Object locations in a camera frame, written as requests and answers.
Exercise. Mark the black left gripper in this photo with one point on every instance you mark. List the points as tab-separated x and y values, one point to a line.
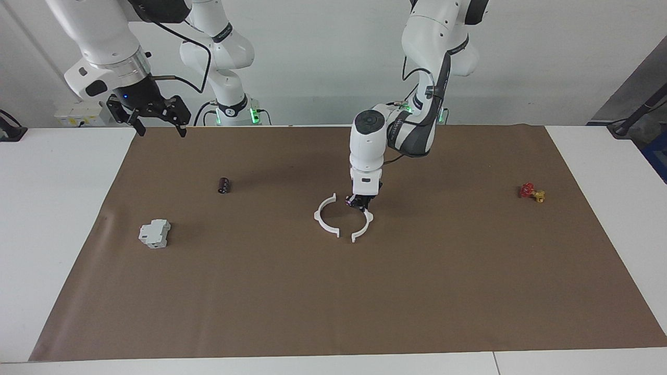
367	198

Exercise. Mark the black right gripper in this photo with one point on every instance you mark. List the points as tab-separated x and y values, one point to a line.
138	96

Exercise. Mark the white half pipe clamp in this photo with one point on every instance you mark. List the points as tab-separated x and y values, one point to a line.
366	224
320	221

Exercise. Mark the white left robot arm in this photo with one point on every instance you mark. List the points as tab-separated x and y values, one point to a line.
367	151

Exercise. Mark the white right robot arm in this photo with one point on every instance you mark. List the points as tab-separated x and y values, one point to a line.
104	41

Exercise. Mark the white power strip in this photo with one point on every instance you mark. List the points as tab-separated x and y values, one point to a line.
78	112

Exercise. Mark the brown paper mat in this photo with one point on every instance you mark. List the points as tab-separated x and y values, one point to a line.
333	291

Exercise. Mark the black cylindrical capacitor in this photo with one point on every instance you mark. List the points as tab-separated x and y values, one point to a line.
224	186

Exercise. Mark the white circuit breaker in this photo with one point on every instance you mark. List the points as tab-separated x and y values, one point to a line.
155	233

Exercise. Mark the black stand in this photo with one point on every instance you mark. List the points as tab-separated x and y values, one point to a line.
633	122

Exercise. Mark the blue box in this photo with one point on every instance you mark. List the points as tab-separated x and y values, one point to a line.
657	156

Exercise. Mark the black clamp mount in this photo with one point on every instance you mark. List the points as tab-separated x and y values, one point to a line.
11	131

